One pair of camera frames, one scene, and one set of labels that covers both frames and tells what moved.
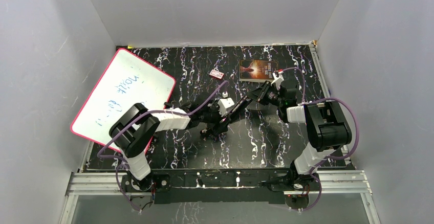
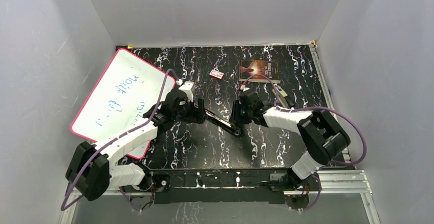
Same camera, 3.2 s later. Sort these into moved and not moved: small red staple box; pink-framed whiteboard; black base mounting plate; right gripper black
Moved: right gripper black
Not moved: pink-framed whiteboard; small red staple box; black base mounting plate
